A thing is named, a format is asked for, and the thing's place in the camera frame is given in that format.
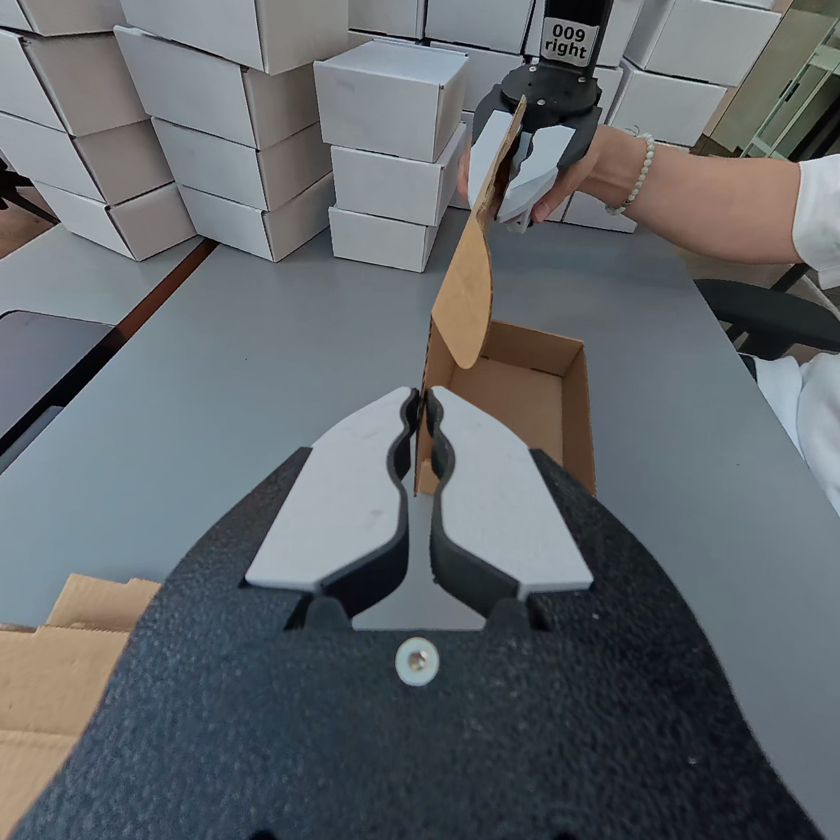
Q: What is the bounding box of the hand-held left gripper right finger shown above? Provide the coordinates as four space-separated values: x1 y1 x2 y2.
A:
430 386 595 616

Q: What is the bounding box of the white bead bracelet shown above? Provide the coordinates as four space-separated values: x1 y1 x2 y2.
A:
604 133 657 216

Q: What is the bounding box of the brown cardboard box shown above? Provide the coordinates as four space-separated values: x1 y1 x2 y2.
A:
413 95 597 496

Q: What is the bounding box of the black office chair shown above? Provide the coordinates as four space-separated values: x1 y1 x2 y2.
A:
694 279 840 362

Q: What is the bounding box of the stack of flat cardboard sheets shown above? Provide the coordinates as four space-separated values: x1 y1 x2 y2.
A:
0 574 164 840

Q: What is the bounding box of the person's right forearm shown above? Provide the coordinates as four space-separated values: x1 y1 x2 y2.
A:
623 141 805 266

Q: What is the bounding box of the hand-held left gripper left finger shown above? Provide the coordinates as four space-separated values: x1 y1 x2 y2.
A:
245 387 420 614

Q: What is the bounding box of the person's white shirt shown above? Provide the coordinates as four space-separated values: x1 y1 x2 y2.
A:
755 156 840 516

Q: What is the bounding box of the stack of white boxes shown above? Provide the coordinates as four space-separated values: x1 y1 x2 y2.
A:
0 0 782 273

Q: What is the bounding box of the person's right hand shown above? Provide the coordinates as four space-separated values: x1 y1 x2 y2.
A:
532 125 647 227

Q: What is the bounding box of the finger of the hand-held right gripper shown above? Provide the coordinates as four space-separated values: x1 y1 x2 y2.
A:
497 126 575 232
468 110 519 211

